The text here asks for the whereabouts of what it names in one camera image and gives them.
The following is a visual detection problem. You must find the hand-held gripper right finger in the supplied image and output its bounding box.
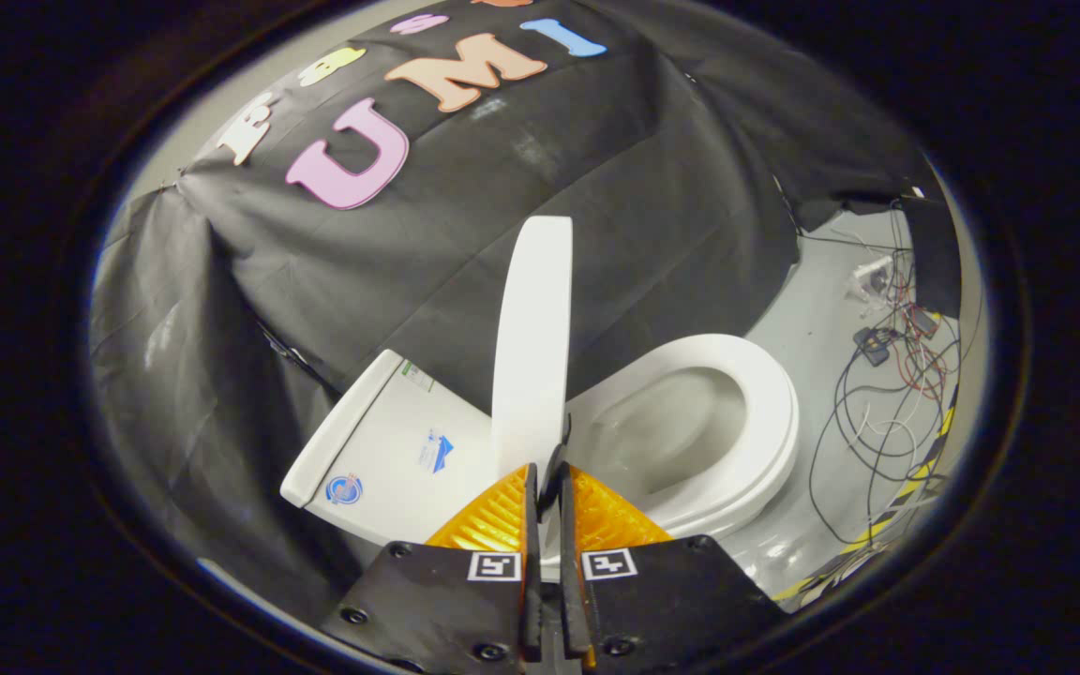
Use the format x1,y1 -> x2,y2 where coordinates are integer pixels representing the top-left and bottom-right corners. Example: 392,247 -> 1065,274
559,466 -> 789,671

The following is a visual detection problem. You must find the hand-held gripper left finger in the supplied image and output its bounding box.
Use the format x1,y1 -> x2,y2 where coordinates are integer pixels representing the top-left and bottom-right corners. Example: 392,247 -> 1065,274
320,464 -> 543,671

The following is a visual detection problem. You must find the white toilet lid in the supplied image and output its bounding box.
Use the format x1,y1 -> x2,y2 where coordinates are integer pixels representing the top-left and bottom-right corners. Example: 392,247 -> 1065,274
490,216 -> 575,568

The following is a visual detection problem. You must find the white toilet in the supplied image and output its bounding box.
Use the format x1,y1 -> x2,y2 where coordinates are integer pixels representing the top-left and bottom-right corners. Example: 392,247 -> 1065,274
279,333 -> 801,575

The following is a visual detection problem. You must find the white toilet seat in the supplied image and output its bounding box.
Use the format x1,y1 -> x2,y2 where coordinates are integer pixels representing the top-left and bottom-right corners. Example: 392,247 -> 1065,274
564,333 -> 801,542

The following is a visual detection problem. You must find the yellow black floor tape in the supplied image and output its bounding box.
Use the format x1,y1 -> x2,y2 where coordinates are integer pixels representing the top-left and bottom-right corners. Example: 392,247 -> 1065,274
770,382 -> 959,603

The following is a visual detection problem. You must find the black power adapter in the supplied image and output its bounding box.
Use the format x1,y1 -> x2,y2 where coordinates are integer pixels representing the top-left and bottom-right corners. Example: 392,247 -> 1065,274
853,325 -> 893,368

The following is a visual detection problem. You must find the black backdrop cloth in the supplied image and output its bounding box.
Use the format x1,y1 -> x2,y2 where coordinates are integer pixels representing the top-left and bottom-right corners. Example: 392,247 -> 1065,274
90,0 -> 965,622

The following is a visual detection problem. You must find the tangle of floor cables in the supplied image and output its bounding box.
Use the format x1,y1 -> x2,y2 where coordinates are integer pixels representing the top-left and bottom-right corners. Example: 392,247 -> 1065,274
807,211 -> 965,547

